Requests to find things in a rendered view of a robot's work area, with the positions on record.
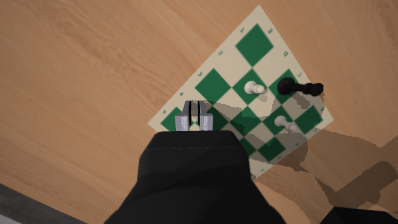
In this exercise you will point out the white pawn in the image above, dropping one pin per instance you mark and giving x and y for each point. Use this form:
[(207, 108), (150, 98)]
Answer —
[(281, 121), (194, 108), (252, 87)]

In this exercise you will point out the black chess piece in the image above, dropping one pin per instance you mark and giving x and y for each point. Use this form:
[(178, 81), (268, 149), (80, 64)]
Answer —
[(287, 85)]

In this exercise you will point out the green and white chessboard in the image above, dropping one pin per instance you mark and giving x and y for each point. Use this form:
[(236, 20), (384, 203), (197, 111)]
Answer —
[(254, 51)]

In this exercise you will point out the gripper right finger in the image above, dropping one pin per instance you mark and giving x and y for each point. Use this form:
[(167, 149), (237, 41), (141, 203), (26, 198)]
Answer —
[(205, 120)]

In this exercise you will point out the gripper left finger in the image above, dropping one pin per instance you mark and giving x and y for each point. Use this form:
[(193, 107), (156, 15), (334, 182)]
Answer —
[(183, 120)]

